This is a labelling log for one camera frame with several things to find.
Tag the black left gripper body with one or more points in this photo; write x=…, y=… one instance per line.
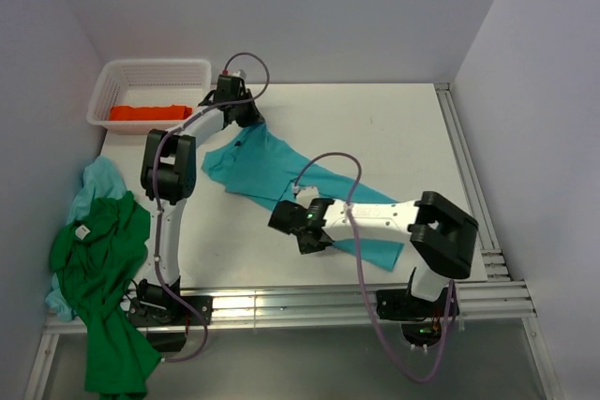
x=247, y=114

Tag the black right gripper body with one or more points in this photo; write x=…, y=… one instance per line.
x=306, y=247

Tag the teal t-shirt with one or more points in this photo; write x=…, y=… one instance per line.
x=259, y=166

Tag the white perforated plastic basket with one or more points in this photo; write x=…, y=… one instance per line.
x=136, y=83

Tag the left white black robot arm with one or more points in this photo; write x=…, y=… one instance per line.
x=168, y=178

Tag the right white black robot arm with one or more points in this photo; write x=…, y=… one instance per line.
x=442, y=234

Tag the orange rolled t-shirt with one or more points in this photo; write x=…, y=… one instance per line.
x=146, y=113

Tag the light aqua t-shirt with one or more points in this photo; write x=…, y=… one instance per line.
x=100, y=179

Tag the green t-shirt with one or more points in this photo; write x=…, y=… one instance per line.
x=95, y=258

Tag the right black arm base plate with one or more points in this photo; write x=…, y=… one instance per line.
x=400, y=305

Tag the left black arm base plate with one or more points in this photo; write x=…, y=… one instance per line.
x=167, y=331

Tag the aluminium extrusion frame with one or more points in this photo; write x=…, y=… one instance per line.
x=498, y=297

